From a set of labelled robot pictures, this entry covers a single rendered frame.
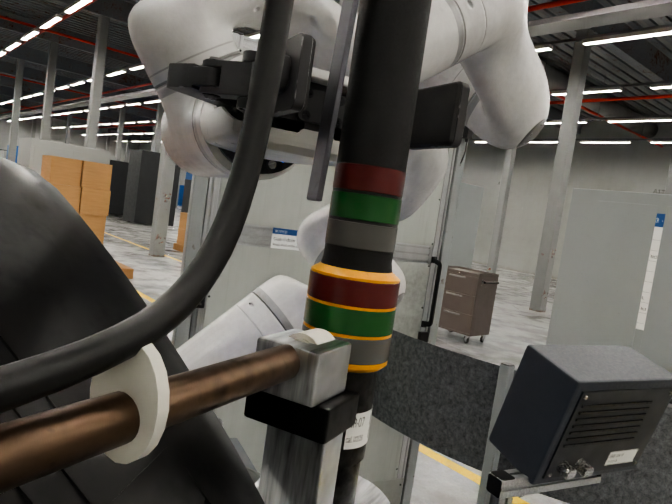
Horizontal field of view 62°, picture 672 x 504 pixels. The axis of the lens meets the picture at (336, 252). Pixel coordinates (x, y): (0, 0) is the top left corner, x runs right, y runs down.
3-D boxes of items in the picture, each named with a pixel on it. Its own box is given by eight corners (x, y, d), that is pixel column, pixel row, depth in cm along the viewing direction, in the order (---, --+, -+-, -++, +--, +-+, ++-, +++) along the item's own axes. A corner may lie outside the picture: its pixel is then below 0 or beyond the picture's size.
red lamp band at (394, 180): (386, 194, 24) (391, 166, 24) (319, 185, 26) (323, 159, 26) (412, 200, 27) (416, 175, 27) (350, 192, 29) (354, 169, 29)
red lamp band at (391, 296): (375, 313, 24) (379, 285, 24) (289, 293, 26) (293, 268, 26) (409, 304, 28) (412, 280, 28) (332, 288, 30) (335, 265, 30)
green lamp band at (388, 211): (382, 223, 24) (386, 196, 24) (315, 213, 26) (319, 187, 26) (408, 226, 27) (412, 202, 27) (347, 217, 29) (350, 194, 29)
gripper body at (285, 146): (312, 183, 43) (392, 188, 33) (180, 161, 38) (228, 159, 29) (326, 86, 43) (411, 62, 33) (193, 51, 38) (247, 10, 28)
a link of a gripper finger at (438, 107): (420, 158, 34) (498, 156, 29) (377, 149, 33) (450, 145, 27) (428, 106, 34) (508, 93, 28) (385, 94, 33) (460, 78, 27)
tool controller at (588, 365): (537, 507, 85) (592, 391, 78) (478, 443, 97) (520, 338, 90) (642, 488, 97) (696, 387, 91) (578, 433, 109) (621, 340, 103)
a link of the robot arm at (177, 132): (266, 38, 42) (314, 151, 45) (218, 66, 54) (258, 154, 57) (165, 80, 39) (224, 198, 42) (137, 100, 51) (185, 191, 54)
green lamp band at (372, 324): (370, 343, 24) (375, 315, 24) (285, 321, 26) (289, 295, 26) (405, 330, 28) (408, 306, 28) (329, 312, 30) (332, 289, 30)
